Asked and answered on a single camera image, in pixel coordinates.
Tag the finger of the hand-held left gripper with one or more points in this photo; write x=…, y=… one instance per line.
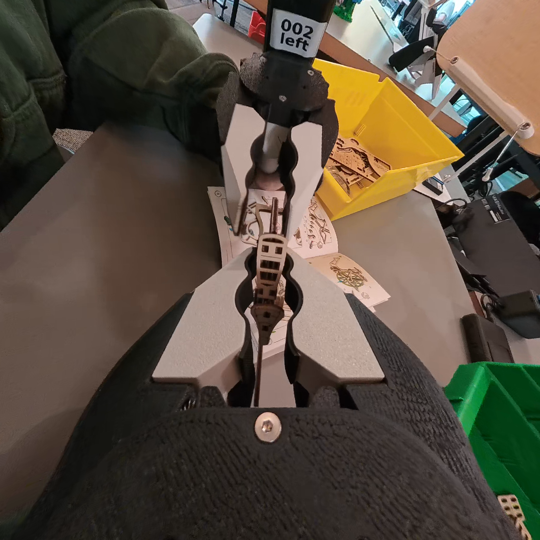
x=310, y=160
x=238, y=147

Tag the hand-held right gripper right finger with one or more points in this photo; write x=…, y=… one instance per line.
x=333, y=337

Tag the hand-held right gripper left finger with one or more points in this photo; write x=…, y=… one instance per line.
x=198, y=337

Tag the wooden cabin piece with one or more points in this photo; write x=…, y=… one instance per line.
x=270, y=253

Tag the green plastic bin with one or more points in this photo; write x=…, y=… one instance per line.
x=498, y=400

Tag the person's left forearm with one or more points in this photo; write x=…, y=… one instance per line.
x=147, y=63

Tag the grey desk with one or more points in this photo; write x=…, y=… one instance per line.
x=105, y=253

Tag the person's left hand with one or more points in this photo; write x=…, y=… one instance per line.
x=269, y=179

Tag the pile of wooden puzzle sheets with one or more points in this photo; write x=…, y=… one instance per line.
x=354, y=160

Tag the puzzle instruction booklet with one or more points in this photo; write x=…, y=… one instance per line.
x=358, y=282

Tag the red plastic bin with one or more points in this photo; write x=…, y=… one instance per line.
x=257, y=27

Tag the toy brick flower bouquet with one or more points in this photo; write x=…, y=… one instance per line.
x=344, y=8

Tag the yellow plastic bin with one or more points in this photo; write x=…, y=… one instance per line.
x=400, y=126

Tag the black equipment box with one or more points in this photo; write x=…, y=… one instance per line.
x=506, y=236

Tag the wooden back chair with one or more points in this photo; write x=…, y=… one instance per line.
x=485, y=50

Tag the person's green jacket torso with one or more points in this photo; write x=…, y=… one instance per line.
x=25, y=105

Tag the small wooden window piece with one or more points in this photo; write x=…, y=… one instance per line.
x=510, y=506

